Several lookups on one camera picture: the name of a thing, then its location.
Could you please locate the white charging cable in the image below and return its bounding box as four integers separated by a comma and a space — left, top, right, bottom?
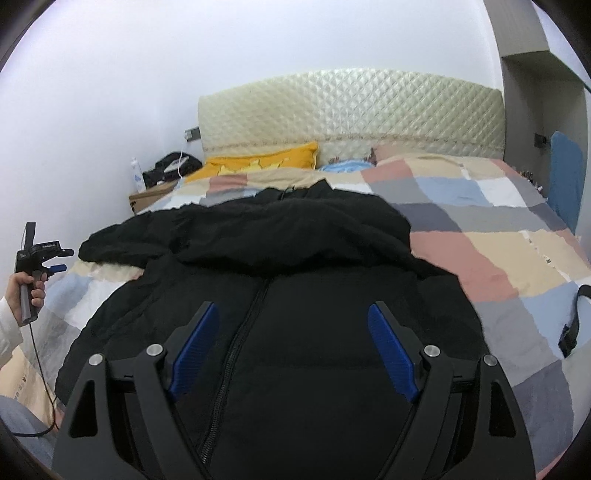
174, 137, 190, 178

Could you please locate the yellow pillow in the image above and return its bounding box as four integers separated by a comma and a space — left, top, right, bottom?
184, 141, 320, 182

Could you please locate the person's left hand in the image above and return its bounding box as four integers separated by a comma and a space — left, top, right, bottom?
11, 271, 47, 326

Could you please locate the blue patterned pillow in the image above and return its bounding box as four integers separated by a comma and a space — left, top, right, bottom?
320, 159, 376, 174

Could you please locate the cardboard box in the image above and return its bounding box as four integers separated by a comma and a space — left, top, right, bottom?
128, 179, 182, 216

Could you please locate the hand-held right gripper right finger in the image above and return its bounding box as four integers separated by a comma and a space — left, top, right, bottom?
367, 301, 539, 480

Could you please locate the grey wall cabinet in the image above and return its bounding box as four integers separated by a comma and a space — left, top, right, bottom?
484, 0, 591, 185

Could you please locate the black strap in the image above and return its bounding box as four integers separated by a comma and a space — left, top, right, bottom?
558, 284, 591, 358

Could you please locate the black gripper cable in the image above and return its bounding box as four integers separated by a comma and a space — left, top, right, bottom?
9, 320, 59, 439

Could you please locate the person's leg in jeans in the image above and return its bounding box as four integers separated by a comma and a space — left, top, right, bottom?
0, 394, 57, 468

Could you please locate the black zip jacket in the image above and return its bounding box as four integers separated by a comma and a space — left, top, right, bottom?
54, 179, 485, 480

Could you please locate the person's left forearm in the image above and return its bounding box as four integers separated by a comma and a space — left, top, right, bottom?
0, 295, 25, 371

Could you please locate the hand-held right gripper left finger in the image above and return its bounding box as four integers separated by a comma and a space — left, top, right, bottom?
52, 301, 221, 480

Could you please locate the pink patterned pillow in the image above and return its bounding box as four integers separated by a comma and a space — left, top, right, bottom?
370, 141, 444, 166

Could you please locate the checkered patchwork blanket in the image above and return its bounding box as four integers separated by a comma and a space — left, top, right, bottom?
0, 154, 591, 480

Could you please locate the black bag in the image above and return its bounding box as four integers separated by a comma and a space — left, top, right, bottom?
142, 151, 204, 188

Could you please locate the blue cloth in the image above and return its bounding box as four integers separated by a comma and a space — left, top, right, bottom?
547, 130, 584, 235

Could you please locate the cream quilted headboard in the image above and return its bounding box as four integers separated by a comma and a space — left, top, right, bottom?
198, 69, 505, 162

